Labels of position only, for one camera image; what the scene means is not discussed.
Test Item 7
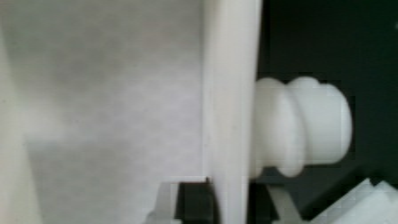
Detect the white cabinet body box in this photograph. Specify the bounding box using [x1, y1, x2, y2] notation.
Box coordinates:
[0, 0, 261, 224]

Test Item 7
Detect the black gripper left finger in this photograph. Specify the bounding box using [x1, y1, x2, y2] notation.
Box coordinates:
[151, 176, 217, 224]

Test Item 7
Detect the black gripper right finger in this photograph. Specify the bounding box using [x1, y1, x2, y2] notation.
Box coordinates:
[265, 185, 302, 224]

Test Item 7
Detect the white cabinet top block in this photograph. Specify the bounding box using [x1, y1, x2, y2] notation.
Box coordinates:
[250, 77, 353, 177]

